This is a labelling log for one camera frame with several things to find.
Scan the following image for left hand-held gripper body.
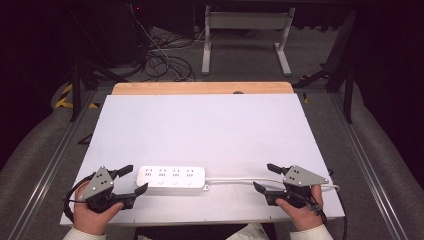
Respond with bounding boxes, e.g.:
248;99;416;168
79;165;138;214

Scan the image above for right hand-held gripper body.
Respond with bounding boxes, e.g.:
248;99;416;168
264;164;330;210

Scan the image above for white power strip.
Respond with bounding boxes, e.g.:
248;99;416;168
135;165;211;192

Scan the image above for person's left hand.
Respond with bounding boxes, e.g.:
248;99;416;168
72;181;125;236

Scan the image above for person's right hand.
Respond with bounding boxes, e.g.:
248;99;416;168
275;184;325;233

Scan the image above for white cloth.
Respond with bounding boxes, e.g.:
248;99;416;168
226;222;271;240

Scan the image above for yellow black hazard tape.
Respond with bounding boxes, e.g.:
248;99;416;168
54;83;101;110

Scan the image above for black metal stand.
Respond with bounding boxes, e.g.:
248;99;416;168
68;59;129;123
293;9;360;125

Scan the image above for black computer case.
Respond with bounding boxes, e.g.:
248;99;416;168
99;3;151;68

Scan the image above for white power strip cable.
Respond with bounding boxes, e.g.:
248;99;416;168
204;176;341;195

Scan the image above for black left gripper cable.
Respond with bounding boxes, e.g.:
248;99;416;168
62;173;98;225

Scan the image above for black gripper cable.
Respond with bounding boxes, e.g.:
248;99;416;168
304;168;349;240
62;173;98;225

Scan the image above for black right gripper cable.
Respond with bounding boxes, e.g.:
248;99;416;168
304;168;349;240

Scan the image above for aluminium floor rail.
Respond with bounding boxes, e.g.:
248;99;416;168
8;89;98;240
328;93;410;240

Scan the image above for tangle of floor cables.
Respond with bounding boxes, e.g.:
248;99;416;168
128;3;206;83

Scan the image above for white metal desk frame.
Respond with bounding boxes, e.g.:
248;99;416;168
201;4;297;77

